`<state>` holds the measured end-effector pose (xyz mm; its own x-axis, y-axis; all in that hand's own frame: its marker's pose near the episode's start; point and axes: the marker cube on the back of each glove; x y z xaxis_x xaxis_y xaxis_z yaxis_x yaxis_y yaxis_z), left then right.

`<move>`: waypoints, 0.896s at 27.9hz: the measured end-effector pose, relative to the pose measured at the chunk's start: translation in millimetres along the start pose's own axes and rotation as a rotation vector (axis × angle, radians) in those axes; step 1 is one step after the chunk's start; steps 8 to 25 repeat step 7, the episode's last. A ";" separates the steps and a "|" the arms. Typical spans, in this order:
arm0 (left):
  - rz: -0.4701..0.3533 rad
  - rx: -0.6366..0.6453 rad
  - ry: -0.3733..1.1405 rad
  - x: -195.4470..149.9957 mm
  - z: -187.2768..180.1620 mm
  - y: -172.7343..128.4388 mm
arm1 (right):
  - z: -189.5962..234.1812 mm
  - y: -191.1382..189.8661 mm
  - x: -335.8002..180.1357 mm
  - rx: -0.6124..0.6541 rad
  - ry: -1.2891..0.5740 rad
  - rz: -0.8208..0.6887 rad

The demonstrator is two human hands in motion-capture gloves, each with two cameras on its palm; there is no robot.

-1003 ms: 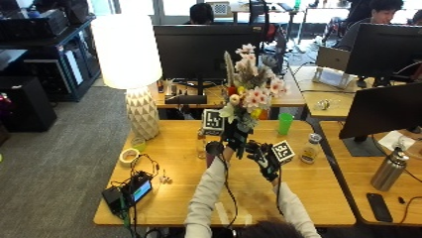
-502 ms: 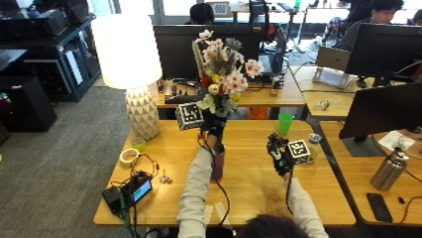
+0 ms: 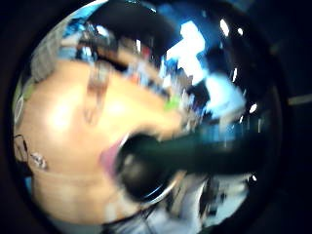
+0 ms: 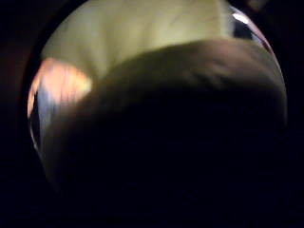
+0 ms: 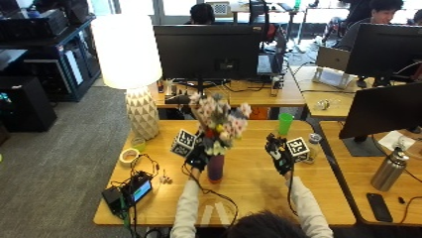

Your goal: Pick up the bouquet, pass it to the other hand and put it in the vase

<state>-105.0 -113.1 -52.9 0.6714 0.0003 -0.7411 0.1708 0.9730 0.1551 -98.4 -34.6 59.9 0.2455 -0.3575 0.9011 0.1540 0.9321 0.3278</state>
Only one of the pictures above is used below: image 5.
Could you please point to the person's left hand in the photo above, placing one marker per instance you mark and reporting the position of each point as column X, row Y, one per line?
column 196, row 159

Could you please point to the person's right hand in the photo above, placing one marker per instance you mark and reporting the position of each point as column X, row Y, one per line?
column 280, row 157

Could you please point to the pink and white flower bouquet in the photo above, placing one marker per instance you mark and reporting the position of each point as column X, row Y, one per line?
column 221, row 122

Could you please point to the white marker cube left glove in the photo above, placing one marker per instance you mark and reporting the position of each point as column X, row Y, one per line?
column 184, row 143

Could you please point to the white marker cube glove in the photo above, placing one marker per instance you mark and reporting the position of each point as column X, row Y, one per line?
column 184, row 143
column 299, row 149

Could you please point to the white marker cube right glove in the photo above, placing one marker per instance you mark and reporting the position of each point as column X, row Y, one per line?
column 299, row 149

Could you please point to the green plastic cup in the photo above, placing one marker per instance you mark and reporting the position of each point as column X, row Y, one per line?
column 285, row 124

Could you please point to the clear glass jar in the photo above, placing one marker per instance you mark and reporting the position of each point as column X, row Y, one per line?
column 313, row 145

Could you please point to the purple vase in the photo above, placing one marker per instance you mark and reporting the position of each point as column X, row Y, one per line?
column 215, row 168

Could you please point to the black desk dock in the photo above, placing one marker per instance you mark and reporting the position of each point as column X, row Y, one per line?
column 178, row 98

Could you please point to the small green glass cup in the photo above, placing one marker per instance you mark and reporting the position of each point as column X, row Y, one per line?
column 139, row 144

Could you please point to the white power adapter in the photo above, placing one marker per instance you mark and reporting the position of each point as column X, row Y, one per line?
column 276, row 86

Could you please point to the roll of tape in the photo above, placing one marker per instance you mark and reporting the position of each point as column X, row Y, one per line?
column 128, row 156

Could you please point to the black device with screen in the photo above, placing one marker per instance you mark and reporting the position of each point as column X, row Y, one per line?
column 138, row 189

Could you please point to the open dark laptop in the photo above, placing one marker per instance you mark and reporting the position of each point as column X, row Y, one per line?
column 271, row 59

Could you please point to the black monitor on square stand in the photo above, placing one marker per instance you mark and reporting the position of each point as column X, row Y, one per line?
column 381, row 111

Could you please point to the wide black computer monitor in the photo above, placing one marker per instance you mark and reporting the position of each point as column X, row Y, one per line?
column 207, row 52

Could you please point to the small black box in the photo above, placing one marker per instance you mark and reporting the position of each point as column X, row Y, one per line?
column 112, row 199

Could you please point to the white paper sheet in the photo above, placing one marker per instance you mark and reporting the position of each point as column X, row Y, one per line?
column 396, row 140

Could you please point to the stainless steel bottle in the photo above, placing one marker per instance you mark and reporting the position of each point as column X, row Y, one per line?
column 391, row 170

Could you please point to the white table lamp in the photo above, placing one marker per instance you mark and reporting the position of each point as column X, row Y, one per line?
column 130, row 62

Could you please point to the silver laptop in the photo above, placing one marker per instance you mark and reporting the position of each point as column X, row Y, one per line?
column 333, row 58

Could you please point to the black smartphone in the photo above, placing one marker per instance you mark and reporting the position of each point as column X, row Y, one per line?
column 380, row 207

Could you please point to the small black clip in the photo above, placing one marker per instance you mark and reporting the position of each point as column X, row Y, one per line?
column 401, row 200

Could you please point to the white checkered marker board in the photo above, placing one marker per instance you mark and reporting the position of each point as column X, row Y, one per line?
column 219, row 8

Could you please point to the black computer tower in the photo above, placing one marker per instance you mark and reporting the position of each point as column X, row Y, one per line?
column 27, row 103

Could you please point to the black shelf unit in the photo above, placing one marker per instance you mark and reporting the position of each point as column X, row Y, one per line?
column 52, row 56

